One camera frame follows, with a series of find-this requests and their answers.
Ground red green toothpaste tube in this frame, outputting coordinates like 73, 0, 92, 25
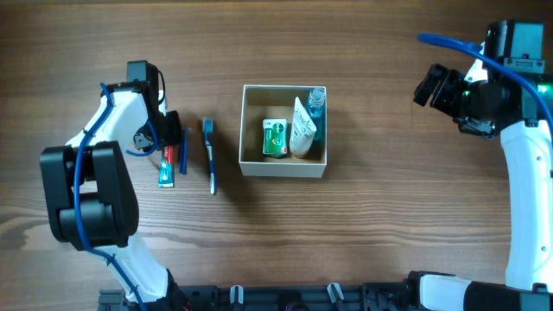
158, 146, 175, 187

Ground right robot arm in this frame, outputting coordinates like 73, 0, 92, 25
406, 20, 552, 310

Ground blue mouthwash bottle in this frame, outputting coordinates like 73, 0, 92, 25
306, 88, 326, 144

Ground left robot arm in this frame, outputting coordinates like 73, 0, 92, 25
40, 60, 192, 310

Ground white cardboard box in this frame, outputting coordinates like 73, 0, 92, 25
238, 85, 327, 178

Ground blue razor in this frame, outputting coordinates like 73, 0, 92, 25
179, 127, 192, 175

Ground white cream tube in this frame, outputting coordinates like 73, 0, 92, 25
289, 97, 317, 158

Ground green soap box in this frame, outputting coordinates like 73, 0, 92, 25
263, 118, 288, 158

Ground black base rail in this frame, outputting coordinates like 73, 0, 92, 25
99, 281, 433, 311

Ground blue white toothbrush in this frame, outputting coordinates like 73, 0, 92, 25
202, 117, 217, 195

